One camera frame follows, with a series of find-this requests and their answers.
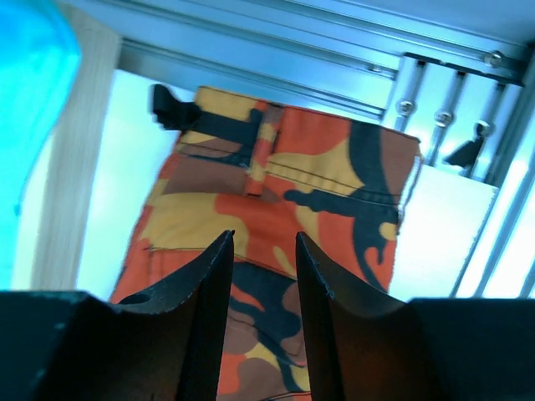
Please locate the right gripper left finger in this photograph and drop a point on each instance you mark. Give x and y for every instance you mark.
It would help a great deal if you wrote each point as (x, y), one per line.
(162, 343)

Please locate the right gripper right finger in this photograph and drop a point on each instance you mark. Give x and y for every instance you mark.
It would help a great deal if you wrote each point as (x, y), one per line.
(363, 344)

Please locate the orange camouflage trousers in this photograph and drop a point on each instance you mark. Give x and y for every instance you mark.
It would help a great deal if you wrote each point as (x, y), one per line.
(267, 171)

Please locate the wooden clothes rack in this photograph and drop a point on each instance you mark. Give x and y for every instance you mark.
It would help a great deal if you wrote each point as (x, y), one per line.
(74, 156)

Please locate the teal t-shirt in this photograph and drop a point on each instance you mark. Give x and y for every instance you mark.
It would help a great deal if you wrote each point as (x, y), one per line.
(40, 57)

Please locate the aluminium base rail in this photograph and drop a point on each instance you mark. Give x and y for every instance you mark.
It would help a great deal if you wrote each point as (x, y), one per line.
(469, 205)

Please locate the aluminium side rail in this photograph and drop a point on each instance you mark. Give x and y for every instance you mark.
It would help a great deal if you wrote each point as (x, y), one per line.
(352, 60)

